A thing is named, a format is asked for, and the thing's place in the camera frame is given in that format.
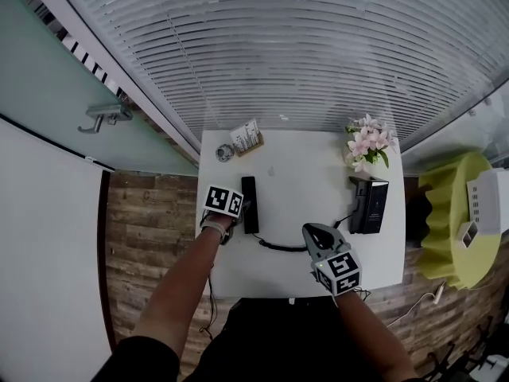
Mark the person's black clothing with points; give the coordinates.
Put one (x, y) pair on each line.
(278, 340)

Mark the white power strip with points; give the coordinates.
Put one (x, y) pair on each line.
(439, 293)

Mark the small round patterned dish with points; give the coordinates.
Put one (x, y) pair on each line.
(224, 152)

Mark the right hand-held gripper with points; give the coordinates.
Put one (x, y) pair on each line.
(338, 271)

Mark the white microwave oven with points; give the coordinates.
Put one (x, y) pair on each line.
(493, 197)

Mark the black chair base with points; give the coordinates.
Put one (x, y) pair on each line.
(469, 348)

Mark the green round table cloth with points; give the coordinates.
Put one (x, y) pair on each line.
(441, 221)

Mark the frosted glass door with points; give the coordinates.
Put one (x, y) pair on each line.
(40, 74)

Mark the person's right forearm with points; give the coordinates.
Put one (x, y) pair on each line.
(370, 332)

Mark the white square table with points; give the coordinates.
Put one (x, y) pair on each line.
(302, 197)

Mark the pink flowers in pot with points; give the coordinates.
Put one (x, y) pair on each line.
(370, 139)

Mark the white two-slot holder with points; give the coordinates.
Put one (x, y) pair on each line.
(468, 235)

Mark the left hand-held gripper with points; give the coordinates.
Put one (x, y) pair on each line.
(222, 200)

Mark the person's left forearm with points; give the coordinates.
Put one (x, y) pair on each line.
(179, 285)

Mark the white slatted blinds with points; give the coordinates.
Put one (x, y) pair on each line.
(278, 54)

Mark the wooden stand with white cards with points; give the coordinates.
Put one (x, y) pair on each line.
(246, 137)

